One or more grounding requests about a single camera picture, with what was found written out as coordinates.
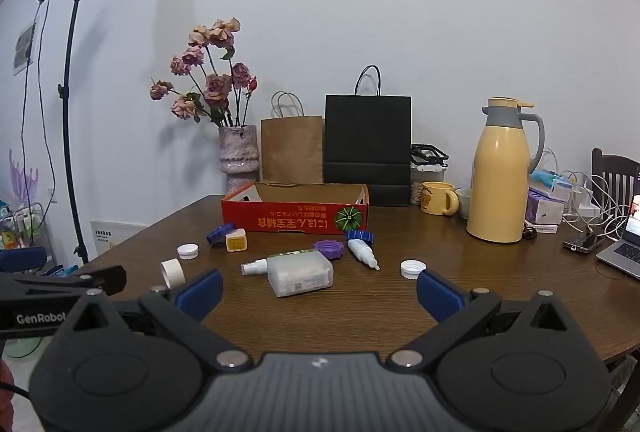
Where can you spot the clear container with black lid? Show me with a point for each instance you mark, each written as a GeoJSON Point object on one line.
{"type": "Point", "coordinates": [427, 169]}

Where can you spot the yellow thermos jug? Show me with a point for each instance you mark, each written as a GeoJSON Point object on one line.
{"type": "Point", "coordinates": [500, 182]}

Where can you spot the small bottle with blue cap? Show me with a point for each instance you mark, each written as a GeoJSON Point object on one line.
{"type": "Point", "coordinates": [219, 236]}

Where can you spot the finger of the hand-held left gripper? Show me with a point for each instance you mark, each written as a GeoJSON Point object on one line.
{"type": "Point", "coordinates": [60, 283]}
{"type": "Point", "coordinates": [22, 258]}

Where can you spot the white dropper bottle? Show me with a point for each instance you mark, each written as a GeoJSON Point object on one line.
{"type": "Point", "coordinates": [360, 253]}

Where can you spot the grey laptop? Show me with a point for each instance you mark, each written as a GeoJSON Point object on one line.
{"type": "Point", "coordinates": [622, 254]}

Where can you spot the black smartphone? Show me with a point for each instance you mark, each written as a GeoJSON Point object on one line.
{"type": "Point", "coordinates": [582, 243]}

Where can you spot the dark wooden chair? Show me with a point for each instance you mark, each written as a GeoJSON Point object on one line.
{"type": "Point", "coordinates": [607, 167]}

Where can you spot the clear plastic swab box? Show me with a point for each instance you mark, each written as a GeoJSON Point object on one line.
{"type": "Point", "coordinates": [300, 277]}

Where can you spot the white bowl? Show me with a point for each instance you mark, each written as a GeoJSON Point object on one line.
{"type": "Point", "coordinates": [464, 202]}

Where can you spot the purple tissue pack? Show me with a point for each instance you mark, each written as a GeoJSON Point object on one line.
{"type": "Point", "coordinates": [542, 209]}

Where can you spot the white tape roll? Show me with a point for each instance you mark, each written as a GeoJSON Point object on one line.
{"type": "Point", "coordinates": [172, 273]}

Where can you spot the blue tissue pack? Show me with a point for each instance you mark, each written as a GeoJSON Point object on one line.
{"type": "Point", "coordinates": [545, 179]}

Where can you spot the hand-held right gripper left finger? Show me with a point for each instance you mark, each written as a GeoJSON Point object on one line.
{"type": "Point", "coordinates": [202, 292]}

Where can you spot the brown paper bag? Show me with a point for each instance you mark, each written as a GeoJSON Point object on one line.
{"type": "Point", "coordinates": [292, 147]}

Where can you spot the white power strip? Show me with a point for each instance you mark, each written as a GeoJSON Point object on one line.
{"type": "Point", "coordinates": [582, 209]}

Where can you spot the purple notched bottle cap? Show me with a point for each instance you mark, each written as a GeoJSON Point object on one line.
{"type": "Point", "coordinates": [330, 249]}

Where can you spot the blue notched bottle cap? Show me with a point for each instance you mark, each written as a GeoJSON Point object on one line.
{"type": "Point", "coordinates": [361, 236]}

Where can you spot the green spray bottle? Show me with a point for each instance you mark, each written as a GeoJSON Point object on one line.
{"type": "Point", "coordinates": [252, 267]}

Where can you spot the pink ceramic vase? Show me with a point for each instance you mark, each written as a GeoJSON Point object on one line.
{"type": "Point", "coordinates": [239, 152]}

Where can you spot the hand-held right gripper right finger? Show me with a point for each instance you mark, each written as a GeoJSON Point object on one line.
{"type": "Point", "coordinates": [437, 294]}

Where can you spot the small dark brown object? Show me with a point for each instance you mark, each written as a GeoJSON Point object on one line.
{"type": "Point", "coordinates": [530, 232]}

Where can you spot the white bottle cap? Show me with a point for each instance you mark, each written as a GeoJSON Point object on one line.
{"type": "Point", "coordinates": [188, 251]}
{"type": "Point", "coordinates": [413, 268]}

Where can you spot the wall poster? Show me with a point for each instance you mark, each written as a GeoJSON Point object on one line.
{"type": "Point", "coordinates": [24, 47]}

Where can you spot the red cardboard box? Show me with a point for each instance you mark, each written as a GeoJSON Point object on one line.
{"type": "Point", "coordinates": [300, 219]}

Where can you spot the purple coral ornament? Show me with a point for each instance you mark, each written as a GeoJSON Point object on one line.
{"type": "Point", "coordinates": [22, 177]}

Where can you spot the dried pink rose bouquet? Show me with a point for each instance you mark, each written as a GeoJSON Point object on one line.
{"type": "Point", "coordinates": [217, 87]}

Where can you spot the yellow bear mug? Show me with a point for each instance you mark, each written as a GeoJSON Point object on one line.
{"type": "Point", "coordinates": [435, 199]}

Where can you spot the black paper bag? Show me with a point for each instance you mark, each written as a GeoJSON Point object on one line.
{"type": "Point", "coordinates": [367, 137]}

